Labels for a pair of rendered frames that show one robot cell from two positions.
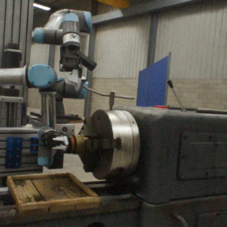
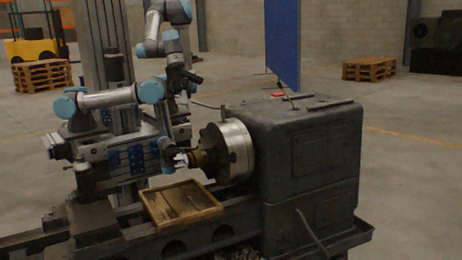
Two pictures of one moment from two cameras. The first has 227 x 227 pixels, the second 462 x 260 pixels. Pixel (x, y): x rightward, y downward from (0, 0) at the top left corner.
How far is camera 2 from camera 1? 0.59 m
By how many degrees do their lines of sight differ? 15
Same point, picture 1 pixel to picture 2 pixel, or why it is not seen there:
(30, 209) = (167, 226)
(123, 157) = (239, 167)
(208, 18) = not seen: outside the picture
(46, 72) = (155, 89)
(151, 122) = (262, 133)
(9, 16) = (102, 16)
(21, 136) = (141, 143)
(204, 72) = not seen: outside the picture
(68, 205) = (197, 217)
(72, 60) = (178, 81)
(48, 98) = (160, 107)
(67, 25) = (168, 45)
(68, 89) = not seen: hidden behind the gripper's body
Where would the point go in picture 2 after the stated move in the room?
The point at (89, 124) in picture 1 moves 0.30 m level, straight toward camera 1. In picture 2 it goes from (205, 136) to (204, 159)
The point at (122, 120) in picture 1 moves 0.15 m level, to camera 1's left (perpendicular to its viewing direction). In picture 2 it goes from (234, 133) to (201, 135)
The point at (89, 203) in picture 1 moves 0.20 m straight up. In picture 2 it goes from (214, 212) to (211, 170)
